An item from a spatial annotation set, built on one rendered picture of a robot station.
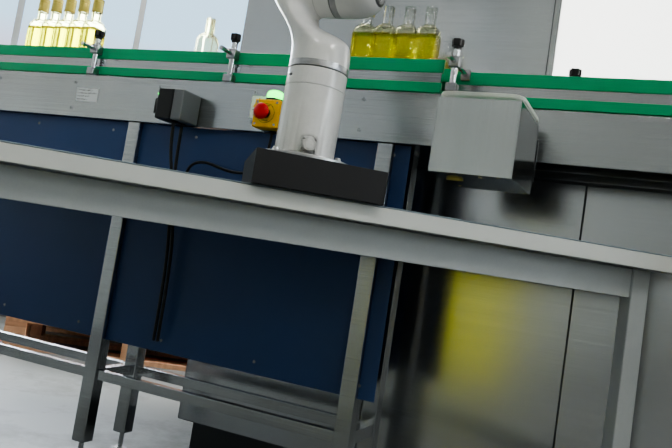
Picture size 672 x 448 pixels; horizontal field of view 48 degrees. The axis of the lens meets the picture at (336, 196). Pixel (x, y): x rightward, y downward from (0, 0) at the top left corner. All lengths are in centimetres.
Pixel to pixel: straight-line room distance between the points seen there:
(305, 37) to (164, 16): 352
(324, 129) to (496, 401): 88
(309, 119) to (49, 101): 110
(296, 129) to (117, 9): 363
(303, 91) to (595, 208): 84
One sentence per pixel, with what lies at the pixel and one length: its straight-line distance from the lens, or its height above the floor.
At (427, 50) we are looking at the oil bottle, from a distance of 194.
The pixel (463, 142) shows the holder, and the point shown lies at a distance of 152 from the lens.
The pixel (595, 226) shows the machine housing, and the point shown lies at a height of 81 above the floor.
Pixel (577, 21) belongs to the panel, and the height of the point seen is 132.
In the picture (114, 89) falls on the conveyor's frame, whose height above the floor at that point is 101.
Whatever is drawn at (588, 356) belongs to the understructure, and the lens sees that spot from 194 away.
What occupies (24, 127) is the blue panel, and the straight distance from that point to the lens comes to 244.
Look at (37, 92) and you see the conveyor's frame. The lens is 240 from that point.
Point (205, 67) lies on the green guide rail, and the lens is 208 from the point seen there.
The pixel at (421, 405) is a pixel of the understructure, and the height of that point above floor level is 30.
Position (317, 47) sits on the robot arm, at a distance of 147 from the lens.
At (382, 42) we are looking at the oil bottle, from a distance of 198.
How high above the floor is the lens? 64
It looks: 5 degrees up
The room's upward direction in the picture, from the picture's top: 9 degrees clockwise
